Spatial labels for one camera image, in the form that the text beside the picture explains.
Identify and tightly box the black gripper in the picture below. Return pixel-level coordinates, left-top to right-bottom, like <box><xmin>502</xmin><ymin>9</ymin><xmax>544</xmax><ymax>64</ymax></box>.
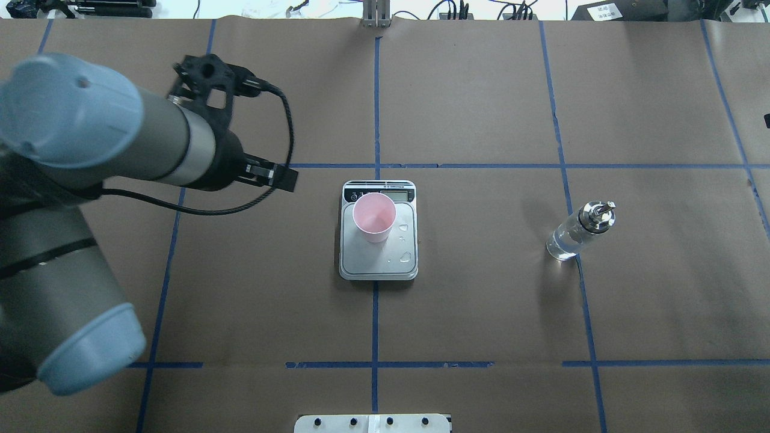
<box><xmin>202</xmin><ymin>131</ymin><xmax>299</xmax><ymax>192</ymax></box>

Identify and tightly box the pink cup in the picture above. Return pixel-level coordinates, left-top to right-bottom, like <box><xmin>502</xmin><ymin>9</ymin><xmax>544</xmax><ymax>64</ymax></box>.
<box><xmin>353</xmin><ymin>192</ymin><xmax>397</xmax><ymax>244</ymax></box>

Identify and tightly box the clear glass sauce bottle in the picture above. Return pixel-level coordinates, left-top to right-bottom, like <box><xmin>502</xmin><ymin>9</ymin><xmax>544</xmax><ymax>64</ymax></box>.
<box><xmin>546</xmin><ymin>201</ymin><xmax>617</xmax><ymax>261</ymax></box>

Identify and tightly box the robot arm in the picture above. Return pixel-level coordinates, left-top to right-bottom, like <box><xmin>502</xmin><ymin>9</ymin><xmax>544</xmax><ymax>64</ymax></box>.
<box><xmin>2</xmin><ymin>52</ymin><xmax>298</xmax><ymax>396</ymax></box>

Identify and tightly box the silver kitchen scale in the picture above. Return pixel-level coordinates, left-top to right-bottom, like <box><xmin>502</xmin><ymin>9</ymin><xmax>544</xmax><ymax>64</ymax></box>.
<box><xmin>338</xmin><ymin>180</ymin><xmax>419</xmax><ymax>281</ymax></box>

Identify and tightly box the black box white label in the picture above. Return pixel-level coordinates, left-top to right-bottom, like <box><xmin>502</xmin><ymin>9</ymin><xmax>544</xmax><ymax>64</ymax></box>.
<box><xmin>569</xmin><ymin>1</ymin><xmax>669</xmax><ymax>22</ymax></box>

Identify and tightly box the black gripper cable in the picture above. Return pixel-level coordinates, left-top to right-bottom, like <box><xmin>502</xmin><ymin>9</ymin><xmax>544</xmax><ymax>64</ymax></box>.
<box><xmin>99</xmin><ymin>81</ymin><xmax>295</xmax><ymax>216</ymax></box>

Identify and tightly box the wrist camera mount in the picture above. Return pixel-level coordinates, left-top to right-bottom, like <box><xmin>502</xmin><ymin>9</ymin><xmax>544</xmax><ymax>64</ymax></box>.
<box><xmin>166</xmin><ymin>53</ymin><xmax>270</xmax><ymax>128</ymax></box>

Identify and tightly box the aluminium frame post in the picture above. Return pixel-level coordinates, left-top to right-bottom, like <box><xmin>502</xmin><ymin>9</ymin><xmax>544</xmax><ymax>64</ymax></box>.
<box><xmin>360</xmin><ymin>0</ymin><xmax>392</xmax><ymax>28</ymax></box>

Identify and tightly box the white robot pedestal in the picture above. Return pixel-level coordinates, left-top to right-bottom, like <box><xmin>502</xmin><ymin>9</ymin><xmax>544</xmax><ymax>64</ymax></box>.
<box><xmin>293</xmin><ymin>413</ymin><xmax>453</xmax><ymax>432</ymax></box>

